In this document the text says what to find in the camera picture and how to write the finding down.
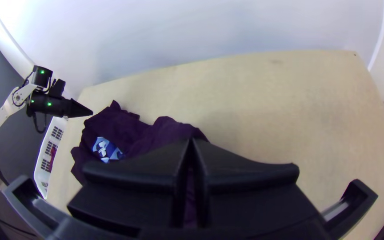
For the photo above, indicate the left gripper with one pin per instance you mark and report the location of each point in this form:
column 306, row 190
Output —
column 57, row 106

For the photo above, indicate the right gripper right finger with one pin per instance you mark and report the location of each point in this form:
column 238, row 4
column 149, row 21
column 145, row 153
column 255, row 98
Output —
column 252, row 196

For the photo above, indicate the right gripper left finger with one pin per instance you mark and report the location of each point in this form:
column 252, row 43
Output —
column 128, row 193

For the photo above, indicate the dark t-shirt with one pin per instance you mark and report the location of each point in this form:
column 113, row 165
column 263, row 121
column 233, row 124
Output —
column 128, row 131

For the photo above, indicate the white laundry basket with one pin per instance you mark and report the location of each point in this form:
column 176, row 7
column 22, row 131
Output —
column 45, row 173

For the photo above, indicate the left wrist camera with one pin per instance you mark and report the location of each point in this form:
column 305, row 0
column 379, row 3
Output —
column 57, row 88

